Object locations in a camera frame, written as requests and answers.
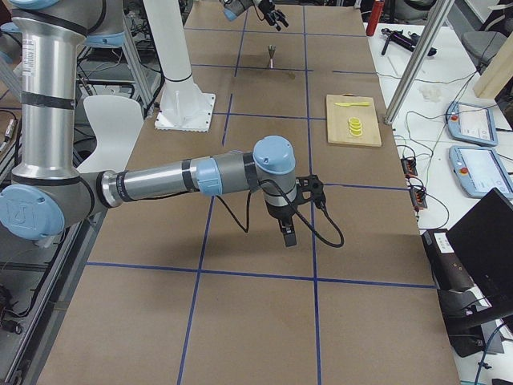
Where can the red bottle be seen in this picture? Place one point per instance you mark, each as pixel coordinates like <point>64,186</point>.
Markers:
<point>375,16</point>

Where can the white chair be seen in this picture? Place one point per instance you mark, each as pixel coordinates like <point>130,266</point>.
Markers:
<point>116,122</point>

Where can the lower teach pendant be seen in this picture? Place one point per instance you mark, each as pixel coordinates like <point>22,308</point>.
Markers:
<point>479,170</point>

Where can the wooden plank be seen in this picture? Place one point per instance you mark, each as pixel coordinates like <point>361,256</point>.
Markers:
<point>499,64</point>

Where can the orange connector board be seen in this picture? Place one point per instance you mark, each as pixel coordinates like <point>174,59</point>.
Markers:
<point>409,166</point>

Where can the bamboo cutting board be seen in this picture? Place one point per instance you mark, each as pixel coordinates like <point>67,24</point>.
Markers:
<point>337,122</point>

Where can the black box device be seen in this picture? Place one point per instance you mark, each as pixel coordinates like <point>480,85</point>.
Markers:
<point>447,268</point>

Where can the black handheld tool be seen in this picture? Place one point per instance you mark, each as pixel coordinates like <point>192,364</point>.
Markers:
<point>408,42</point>

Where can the aluminium frame post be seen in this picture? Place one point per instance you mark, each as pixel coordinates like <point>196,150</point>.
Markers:
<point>429,33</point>

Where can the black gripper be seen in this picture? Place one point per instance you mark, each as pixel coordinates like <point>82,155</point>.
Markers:
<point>279,212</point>
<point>266,6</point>

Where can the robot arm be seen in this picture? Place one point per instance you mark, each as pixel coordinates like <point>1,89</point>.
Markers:
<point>48,193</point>
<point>235,8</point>

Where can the steel jigger measuring cup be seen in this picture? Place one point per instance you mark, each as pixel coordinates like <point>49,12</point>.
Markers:
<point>271,52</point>

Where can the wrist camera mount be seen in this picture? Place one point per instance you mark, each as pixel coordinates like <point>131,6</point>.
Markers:
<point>310,189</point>

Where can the teach pendant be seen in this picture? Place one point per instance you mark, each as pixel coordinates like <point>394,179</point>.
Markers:
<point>472,124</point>
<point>479,170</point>

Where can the upper teach pendant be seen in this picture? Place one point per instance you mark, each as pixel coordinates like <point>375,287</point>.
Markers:
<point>472,124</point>

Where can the black laptop monitor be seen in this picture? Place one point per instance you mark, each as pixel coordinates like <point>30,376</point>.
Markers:
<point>482,240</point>

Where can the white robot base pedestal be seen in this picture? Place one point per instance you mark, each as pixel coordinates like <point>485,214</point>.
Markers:
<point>183,106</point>

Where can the yellow plastic knife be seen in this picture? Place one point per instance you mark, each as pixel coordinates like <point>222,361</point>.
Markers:
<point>352,104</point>

